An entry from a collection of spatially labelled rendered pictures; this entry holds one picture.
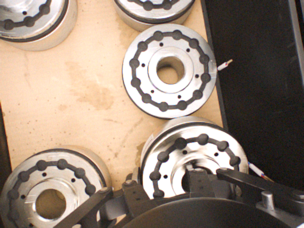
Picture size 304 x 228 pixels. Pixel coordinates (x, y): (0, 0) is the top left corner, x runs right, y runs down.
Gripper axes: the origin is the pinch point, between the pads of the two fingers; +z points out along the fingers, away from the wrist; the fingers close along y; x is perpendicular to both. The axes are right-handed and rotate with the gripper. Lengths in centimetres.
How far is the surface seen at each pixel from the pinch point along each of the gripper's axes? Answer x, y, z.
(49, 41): 16.3, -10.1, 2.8
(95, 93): 10.0, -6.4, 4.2
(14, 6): 18.8, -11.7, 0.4
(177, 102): 7.2, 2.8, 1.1
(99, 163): 1.8, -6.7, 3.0
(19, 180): 1.8, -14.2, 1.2
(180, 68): 11.0, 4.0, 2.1
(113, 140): 3.9, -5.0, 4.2
